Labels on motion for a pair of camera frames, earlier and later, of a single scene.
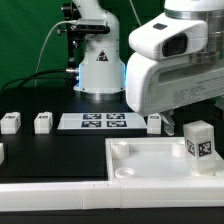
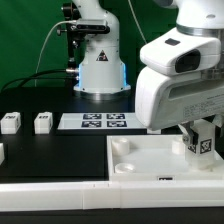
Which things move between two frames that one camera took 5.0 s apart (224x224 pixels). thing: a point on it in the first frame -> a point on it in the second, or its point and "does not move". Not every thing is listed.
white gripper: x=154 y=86 -> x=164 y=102
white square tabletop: x=152 y=159 does not move
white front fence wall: x=112 y=194 does not move
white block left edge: x=2 y=153 does not move
